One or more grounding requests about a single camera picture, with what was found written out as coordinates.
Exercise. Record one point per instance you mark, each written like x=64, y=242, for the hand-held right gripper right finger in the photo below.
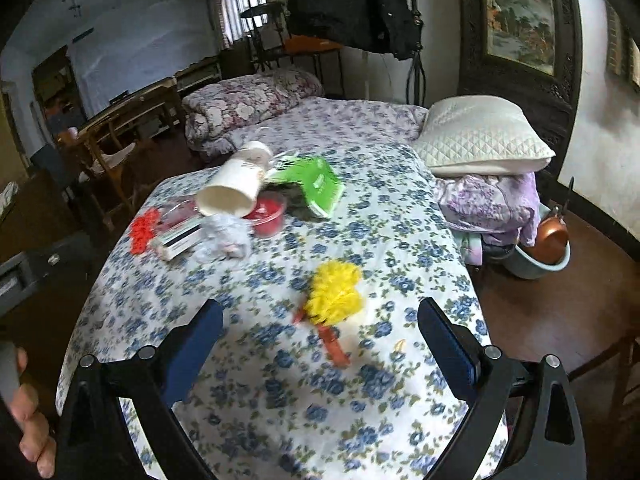
x=447, y=347

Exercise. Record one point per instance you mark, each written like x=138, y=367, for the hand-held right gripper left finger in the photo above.
x=192, y=355

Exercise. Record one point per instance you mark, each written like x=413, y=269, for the small white box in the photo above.
x=175, y=245

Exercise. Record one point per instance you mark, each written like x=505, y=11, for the clear plastic bag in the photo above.
x=225, y=235

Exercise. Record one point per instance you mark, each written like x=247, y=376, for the yellow feather duster toy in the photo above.
x=330, y=295

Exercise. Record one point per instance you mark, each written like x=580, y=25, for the clear red plastic packet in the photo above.
x=177, y=212

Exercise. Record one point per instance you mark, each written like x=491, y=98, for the red plastic cup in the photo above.
x=267, y=221

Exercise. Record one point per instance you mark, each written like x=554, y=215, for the white paper cup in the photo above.
x=227, y=190

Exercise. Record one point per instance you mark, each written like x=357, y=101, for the green plastic packet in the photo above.
x=315, y=180

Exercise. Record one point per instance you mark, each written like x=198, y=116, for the person's left hand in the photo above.
x=31, y=417

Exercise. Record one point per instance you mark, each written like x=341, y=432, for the small yellow scrap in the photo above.
x=400, y=346

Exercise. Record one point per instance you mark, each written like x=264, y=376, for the light blue basin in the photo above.
x=530, y=269

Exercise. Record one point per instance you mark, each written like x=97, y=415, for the wooden chair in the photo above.
x=107, y=160

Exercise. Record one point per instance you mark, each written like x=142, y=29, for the blue floral blanket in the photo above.
x=300, y=255

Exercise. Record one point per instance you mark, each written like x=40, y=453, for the folded purple cloth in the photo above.
x=480, y=200

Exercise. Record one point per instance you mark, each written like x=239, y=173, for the copper frying pan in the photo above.
x=552, y=235

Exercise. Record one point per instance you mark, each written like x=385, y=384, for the dark wooden stool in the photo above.
x=622, y=360

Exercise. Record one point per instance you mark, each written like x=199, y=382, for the wooden desk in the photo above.
x=135, y=101

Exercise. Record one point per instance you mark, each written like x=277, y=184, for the white quilted pillow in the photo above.
x=475, y=135

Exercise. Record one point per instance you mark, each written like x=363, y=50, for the purple floral bedsheet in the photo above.
x=350, y=120

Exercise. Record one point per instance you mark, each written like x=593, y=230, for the folded floral quilt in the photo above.
x=240, y=100

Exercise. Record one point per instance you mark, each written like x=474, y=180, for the orange cushion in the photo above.
x=310, y=44

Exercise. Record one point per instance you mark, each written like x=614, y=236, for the black metal stand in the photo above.
x=260, y=15

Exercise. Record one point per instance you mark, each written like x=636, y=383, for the framed landscape painting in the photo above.
x=520, y=10

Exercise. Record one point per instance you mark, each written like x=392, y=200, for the black jacket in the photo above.
x=345, y=5

